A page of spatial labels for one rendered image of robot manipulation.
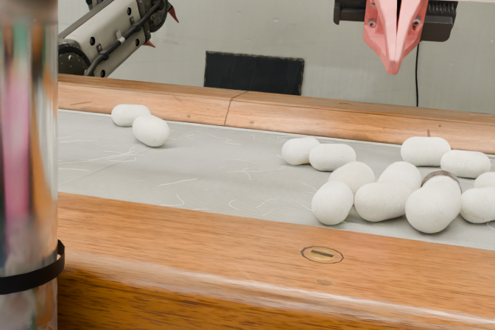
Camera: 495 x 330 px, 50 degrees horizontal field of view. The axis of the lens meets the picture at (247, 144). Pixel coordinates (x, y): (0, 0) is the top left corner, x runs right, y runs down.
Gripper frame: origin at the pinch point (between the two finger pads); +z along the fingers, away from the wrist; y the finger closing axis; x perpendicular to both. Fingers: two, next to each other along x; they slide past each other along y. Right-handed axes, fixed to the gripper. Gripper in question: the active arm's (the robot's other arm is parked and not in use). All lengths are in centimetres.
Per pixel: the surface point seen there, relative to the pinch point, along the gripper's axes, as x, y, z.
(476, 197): -4.8, 3.7, 15.0
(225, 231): -13.3, -6.1, 23.4
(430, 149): 3.1, 3.1, 5.6
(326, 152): -0.1, -4.0, 9.4
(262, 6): 114, -45, -159
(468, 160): 1.9, 5.3, 7.3
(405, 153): 3.4, 1.4, 6.0
